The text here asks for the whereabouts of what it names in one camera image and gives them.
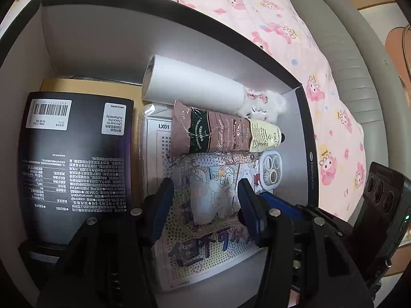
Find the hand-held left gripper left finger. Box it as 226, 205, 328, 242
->
35, 177, 175, 308

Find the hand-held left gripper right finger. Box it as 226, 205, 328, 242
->
237, 178, 375, 308

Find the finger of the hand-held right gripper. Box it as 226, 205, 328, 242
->
259, 192, 357, 241

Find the clear cartoon phone case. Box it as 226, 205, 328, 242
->
173, 150, 284, 228

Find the printed plastic craft bag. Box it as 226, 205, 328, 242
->
141, 104, 267, 292

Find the black cardboard container box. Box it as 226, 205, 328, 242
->
0, 0, 322, 308

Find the pink and cream hand cream tube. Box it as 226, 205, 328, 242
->
169, 100, 287, 155

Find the black box with colourful ring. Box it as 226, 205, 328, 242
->
17, 91, 135, 257

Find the white plush with pink bow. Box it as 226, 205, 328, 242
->
238, 86, 288, 124

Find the brown cardboard box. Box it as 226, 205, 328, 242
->
40, 78, 145, 196

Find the pink cartoon printed blanket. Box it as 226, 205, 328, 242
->
10, 0, 367, 219

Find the grey padded bed frame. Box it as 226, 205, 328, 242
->
286, 0, 389, 135

